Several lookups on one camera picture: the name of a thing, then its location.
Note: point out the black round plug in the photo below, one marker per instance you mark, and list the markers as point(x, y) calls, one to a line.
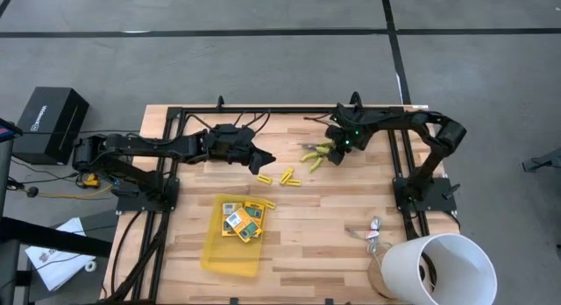
point(31, 192)

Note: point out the black stand beam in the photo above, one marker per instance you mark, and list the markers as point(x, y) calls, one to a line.
point(52, 239)

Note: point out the yellow green crayon box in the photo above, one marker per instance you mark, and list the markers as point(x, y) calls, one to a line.
point(227, 229)
point(243, 225)
point(255, 210)
point(230, 208)

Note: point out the dark grey floor object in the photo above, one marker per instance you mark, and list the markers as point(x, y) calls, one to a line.
point(543, 162)

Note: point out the black cardboard box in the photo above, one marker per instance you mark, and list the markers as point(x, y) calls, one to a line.
point(50, 123)

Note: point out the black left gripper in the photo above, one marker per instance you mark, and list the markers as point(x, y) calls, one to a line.
point(230, 145)

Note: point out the yellow translucent plastic tray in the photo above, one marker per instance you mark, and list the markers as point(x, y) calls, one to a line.
point(228, 257)

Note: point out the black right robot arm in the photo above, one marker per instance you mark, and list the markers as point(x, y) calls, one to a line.
point(451, 134)

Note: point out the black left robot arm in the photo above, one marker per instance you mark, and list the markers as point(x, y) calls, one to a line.
point(153, 145)

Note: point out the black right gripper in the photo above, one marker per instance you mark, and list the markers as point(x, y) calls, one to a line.
point(355, 125)

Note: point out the white cylindrical lampshade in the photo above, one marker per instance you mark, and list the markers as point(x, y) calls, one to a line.
point(438, 270)

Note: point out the round cork base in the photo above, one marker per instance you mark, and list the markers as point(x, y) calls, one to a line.
point(376, 274)

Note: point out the white tape roll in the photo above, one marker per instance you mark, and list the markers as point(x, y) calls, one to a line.
point(91, 266)

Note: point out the blue and red object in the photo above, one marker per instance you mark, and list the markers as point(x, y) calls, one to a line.
point(9, 132)

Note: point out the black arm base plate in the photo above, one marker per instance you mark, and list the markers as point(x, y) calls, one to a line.
point(131, 204)
point(438, 202)

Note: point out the white paper sheets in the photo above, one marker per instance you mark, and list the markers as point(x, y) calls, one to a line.
point(57, 261)

